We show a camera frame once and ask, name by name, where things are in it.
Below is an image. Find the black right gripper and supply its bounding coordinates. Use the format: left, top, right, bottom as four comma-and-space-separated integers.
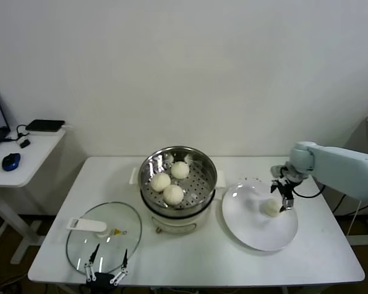
269, 181, 295, 214

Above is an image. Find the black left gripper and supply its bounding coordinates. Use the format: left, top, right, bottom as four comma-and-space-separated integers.
84, 243, 130, 289

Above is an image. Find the white steamed baozi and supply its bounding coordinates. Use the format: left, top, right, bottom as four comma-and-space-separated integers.
150, 173, 172, 193
171, 161, 190, 180
259, 198, 282, 217
163, 184, 185, 206

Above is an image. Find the stainless steel steamer pot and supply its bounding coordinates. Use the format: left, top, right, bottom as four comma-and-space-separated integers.
138, 146, 218, 217

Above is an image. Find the white round plate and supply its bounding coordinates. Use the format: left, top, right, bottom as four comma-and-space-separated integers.
221, 181, 299, 252

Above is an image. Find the white electric cooker base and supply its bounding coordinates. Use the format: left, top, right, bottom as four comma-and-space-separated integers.
128, 167, 227, 235

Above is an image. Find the white side desk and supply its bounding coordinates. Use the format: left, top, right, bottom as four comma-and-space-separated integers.
0, 128, 67, 266

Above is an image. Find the blue computer mouse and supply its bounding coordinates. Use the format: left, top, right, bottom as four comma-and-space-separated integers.
1, 153, 21, 172

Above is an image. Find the flat white box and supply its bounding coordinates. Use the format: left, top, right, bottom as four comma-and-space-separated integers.
25, 127, 74, 137

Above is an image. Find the flat black box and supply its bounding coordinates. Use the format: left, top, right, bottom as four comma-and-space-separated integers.
25, 119, 66, 133

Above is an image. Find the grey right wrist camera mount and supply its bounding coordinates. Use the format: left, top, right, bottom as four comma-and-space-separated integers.
270, 165, 307, 184

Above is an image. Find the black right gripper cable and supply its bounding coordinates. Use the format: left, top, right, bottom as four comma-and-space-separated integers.
291, 180, 326, 198

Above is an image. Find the glass lid with white handle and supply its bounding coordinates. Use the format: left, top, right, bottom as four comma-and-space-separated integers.
66, 201, 142, 274

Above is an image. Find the thin white cable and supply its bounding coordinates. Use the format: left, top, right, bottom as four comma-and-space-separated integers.
346, 200, 362, 238

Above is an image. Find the black cable on desk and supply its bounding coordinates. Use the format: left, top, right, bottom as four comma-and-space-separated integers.
2, 124, 30, 143

